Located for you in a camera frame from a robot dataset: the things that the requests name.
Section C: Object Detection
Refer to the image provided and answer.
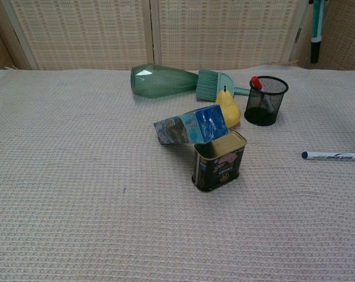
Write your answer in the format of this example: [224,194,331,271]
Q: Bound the blue carton box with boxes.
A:
[153,105,229,146]

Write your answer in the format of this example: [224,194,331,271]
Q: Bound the green glass vase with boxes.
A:
[130,63,200,99]

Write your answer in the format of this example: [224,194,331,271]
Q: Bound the teal plastic brush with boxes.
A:
[195,69,251,103]

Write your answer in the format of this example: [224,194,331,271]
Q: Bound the black tin can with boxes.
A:
[191,130,248,193]

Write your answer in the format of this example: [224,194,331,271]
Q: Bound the black mesh pen cup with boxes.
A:
[244,75,289,127]

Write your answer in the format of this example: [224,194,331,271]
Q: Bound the yellow plastic pear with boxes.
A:
[214,85,242,129]

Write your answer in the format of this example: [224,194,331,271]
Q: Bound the red marker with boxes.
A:
[251,76,275,114]

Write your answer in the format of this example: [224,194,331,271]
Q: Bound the beige woven tablecloth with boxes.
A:
[0,65,355,282]

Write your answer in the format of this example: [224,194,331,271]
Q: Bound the blue-capped white marker pen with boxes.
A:
[301,150,355,163]

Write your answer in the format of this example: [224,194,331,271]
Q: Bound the black-capped green-striped marker pen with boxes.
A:
[309,0,327,65]

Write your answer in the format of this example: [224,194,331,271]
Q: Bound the woven folding screen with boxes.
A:
[0,0,355,71]

